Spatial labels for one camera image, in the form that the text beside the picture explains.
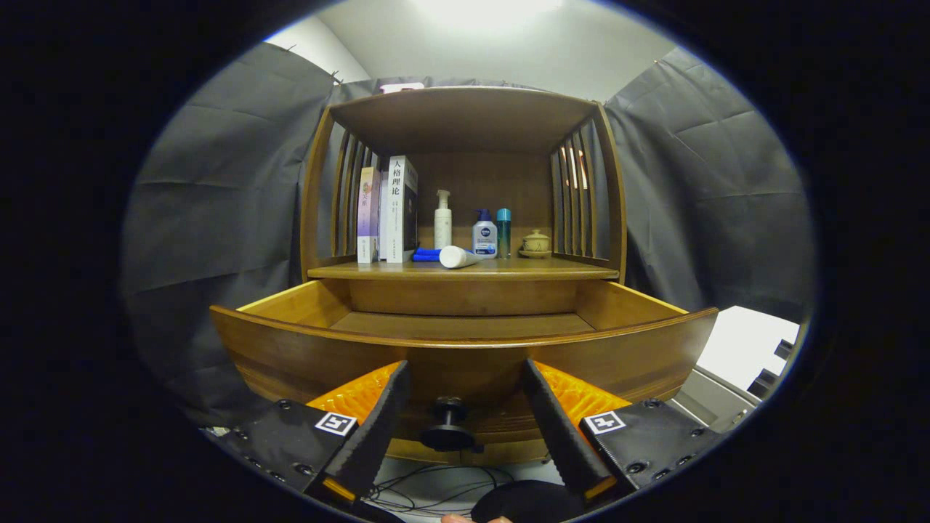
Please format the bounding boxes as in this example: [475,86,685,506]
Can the white sheet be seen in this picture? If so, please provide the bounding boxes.
[696,305,800,393]

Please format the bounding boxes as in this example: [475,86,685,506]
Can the purple book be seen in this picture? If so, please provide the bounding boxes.
[356,166,382,264]

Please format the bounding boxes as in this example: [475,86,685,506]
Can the wooden countertop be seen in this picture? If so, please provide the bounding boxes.
[307,256,620,282]

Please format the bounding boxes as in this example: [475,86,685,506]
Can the grey slatted chair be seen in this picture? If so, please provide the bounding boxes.
[668,338,796,434]

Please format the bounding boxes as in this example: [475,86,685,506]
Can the white bottle with blue label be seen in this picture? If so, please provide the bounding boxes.
[472,208,498,259]

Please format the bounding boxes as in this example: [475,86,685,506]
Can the black cables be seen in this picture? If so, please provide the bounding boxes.
[367,465,554,518]

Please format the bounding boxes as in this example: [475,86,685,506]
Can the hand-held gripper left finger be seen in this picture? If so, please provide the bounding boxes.
[211,360,413,509]

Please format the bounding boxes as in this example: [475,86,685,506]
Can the wooden cabinet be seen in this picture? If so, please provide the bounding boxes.
[299,86,628,318]

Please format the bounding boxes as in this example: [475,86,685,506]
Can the white and black book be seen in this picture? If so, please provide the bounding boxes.
[379,155,419,264]

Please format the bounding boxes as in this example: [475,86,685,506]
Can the white and green tube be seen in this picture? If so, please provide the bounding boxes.
[439,246,486,269]

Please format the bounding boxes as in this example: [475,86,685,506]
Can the wooden drawer with black knob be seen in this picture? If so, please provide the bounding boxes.
[209,280,720,466]

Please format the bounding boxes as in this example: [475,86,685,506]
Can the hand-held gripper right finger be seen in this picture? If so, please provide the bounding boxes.
[522,358,727,511]

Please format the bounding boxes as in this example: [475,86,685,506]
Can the black backdrop cloth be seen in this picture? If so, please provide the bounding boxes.
[120,40,818,429]

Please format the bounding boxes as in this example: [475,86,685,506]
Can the black round object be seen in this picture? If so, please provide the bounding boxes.
[471,479,586,523]

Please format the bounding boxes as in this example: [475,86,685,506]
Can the ceramic lidded tea cup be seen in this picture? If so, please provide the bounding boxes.
[518,229,553,259]

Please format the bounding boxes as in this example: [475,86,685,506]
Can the white pump bottle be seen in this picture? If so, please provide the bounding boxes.
[434,189,453,250]

